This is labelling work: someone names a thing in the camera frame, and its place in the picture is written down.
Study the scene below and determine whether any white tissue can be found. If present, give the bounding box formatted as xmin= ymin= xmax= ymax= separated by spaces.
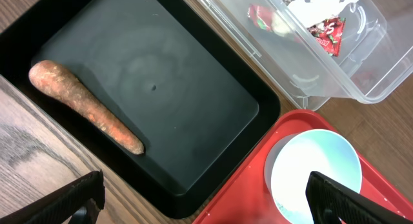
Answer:
xmin=287 ymin=0 xmax=358 ymax=28

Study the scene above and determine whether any red snack wrapper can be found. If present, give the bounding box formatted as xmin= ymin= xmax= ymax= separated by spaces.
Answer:
xmin=247 ymin=4 xmax=346 ymax=57

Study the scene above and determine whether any light blue rice bowl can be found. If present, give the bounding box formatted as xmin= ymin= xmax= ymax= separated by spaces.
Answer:
xmin=263 ymin=128 xmax=363 ymax=224

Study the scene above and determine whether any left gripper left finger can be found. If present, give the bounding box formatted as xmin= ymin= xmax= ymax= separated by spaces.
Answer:
xmin=1 ymin=170 xmax=105 ymax=224

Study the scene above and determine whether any black plastic tray bin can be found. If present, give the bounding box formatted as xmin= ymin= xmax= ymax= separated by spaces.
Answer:
xmin=1 ymin=0 xmax=281 ymax=219

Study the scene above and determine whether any clear plastic waste bin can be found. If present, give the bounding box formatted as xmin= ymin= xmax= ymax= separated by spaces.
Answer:
xmin=199 ymin=0 xmax=412 ymax=110

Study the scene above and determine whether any red serving tray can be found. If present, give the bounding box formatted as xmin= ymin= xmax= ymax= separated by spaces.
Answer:
xmin=194 ymin=110 xmax=412 ymax=224

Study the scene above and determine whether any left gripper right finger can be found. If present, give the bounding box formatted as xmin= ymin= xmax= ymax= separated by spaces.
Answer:
xmin=305 ymin=171 xmax=412 ymax=224

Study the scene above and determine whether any orange carrot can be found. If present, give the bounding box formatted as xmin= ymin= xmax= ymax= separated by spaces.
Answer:
xmin=28 ymin=60 xmax=145 ymax=155

